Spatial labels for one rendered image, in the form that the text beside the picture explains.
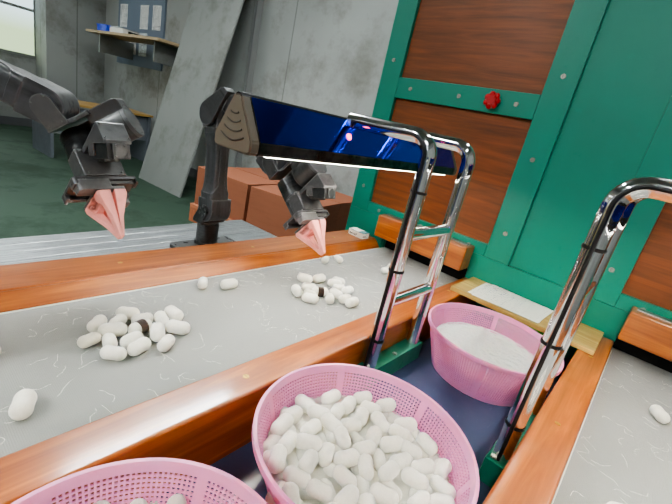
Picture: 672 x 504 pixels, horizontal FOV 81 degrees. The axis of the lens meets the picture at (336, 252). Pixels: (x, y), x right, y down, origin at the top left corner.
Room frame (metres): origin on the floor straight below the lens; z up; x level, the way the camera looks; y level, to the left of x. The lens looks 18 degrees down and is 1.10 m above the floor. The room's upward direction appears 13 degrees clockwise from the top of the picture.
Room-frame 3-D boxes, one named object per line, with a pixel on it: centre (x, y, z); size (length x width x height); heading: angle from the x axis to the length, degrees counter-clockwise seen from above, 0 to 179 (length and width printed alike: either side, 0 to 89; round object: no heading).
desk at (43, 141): (5.06, 3.39, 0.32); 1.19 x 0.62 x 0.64; 146
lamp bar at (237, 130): (0.76, -0.02, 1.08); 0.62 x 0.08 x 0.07; 143
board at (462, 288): (0.90, -0.48, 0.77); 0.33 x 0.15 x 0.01; 53
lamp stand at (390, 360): (0.71, -0.08, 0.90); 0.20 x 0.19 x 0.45; 143
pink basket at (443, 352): (0.73, -0.35, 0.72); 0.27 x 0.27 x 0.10
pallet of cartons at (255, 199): (3.41, 0.58, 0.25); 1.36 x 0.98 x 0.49; 57
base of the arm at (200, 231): (1.10, 0.39, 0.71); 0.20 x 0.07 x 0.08; 146
